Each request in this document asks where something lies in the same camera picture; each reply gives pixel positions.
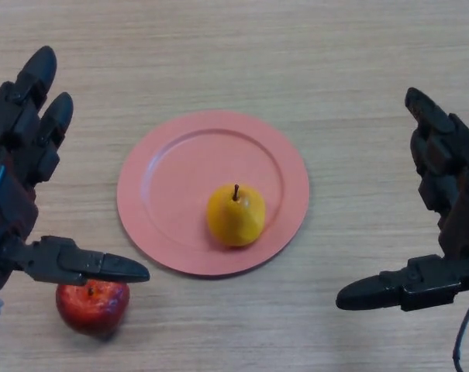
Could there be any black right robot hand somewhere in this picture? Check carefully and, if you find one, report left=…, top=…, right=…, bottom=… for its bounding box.
left=336, top=87, right=469, bottom=312

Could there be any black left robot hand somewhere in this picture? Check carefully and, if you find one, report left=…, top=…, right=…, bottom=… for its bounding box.
left=0, top=45, right=151, bottom=294

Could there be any red apple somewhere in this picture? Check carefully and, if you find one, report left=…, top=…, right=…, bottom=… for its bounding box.
left=55, top=281, right=131, bottom=337

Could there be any yellow pear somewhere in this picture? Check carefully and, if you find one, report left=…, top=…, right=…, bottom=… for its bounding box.
left=206, top=184, right=267, bottom=247

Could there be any pink round plate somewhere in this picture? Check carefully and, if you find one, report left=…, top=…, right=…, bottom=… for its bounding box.
left=116, top=110, right=310, bottom=277

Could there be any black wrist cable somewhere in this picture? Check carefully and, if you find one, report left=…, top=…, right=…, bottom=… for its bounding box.
left=453, top=298, right=469, bottom=372

